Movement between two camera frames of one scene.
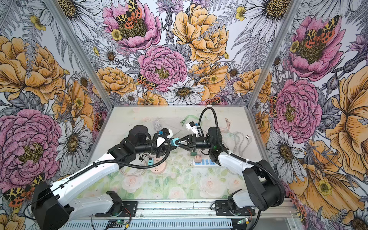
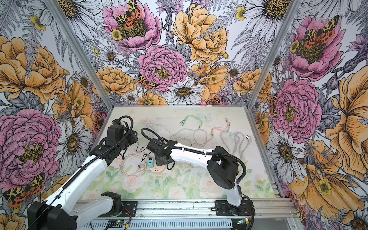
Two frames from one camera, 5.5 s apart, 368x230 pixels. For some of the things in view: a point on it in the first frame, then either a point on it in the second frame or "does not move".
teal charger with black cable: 150,161 does not move
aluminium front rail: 231,208 does not move
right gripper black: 191,144 → 158,161
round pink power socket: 160,168 does not move
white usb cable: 156,125 → 150,122
